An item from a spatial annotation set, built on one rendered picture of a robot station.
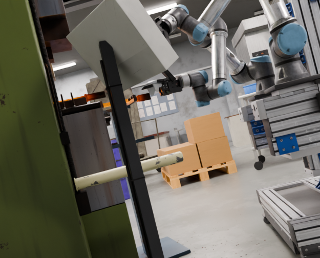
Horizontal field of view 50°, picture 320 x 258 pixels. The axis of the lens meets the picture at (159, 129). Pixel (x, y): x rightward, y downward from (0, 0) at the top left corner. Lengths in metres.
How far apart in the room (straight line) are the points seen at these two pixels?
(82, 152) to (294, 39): 1.02
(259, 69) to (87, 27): 1.21
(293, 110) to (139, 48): 0.81
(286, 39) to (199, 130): 3.27
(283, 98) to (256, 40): 5.01
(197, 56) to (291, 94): 10.74
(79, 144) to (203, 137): 3.25
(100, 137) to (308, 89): 0.96
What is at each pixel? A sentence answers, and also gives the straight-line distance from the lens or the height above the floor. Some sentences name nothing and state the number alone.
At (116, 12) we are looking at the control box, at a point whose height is 1.12.
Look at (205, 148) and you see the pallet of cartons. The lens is 4.66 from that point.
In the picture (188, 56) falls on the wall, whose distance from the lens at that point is 12.31.
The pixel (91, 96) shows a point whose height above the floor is 1.00.
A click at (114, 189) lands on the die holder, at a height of 0.54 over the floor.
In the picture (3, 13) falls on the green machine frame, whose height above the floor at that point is 1.29.
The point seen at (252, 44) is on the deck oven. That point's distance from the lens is 6.57.
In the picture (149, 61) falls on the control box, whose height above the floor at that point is 0.96.
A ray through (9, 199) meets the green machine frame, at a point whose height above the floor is 0.64.
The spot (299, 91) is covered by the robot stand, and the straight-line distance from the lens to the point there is 1.66.
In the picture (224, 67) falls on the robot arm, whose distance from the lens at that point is 1.81.
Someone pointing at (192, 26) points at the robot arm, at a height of 1.15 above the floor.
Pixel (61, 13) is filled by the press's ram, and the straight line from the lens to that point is 1.69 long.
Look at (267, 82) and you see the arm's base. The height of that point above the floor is 0.88.
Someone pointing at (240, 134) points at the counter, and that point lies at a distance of 8.66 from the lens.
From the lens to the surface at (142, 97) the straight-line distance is 2.27.
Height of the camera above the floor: 0.72
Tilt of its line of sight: 1 degrees up
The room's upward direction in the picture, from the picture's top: 14 degrees counter-clockwise
